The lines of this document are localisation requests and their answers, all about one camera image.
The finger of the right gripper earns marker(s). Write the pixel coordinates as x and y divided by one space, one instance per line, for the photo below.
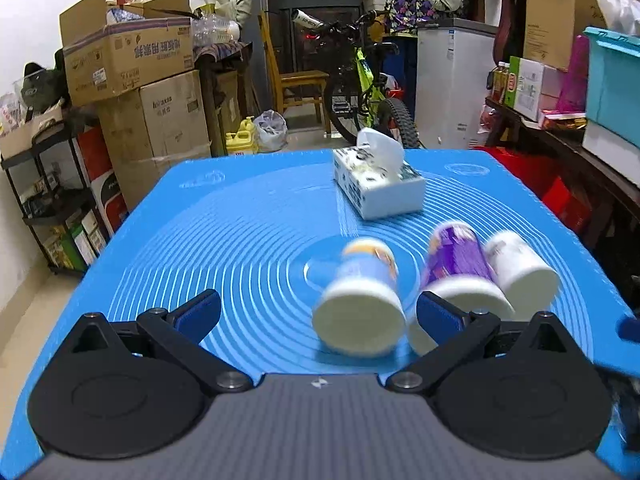
628 328

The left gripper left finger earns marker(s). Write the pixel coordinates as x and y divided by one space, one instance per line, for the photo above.
116 390

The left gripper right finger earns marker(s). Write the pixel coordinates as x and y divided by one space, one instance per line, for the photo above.
520 390

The blue yellow cartoon paper cup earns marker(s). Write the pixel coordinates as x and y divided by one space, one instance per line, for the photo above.
360 313

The white paper cup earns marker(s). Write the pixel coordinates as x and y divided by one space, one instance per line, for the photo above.
527 281

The purple paper cup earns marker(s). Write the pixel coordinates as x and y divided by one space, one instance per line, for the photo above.
456 280

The dark wooden side table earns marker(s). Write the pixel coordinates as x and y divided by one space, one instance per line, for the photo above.
614 221

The blue silicone baking mat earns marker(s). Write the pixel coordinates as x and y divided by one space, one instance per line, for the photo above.
266 232

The red gift bag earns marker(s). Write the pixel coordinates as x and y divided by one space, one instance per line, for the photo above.
545 177

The black metal shelf rack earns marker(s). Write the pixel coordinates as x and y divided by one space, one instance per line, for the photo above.
52 187

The teal plastic storage bin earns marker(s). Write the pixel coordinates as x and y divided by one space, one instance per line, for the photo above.
613 94

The white tissue box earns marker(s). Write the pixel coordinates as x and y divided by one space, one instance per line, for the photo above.
375 177

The lower cardboard box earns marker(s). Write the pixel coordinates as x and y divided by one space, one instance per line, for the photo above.
151 129

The green white product box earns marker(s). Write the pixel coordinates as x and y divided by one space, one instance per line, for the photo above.
523 87

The yellow oil jug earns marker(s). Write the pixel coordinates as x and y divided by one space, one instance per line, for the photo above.
243 141

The white chest freezer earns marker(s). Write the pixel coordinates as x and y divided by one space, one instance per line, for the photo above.
453 63

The tall brown cardboard box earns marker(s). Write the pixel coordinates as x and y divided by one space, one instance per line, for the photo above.
552 26

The green black bicycle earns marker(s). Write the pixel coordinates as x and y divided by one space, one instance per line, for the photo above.
358 93

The wooden chair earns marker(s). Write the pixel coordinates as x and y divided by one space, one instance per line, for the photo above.
293 89

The top open cardboard box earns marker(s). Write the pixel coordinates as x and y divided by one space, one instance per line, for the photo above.
112 47

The purple patterned bag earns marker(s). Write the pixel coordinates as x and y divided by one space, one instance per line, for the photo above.
408 15

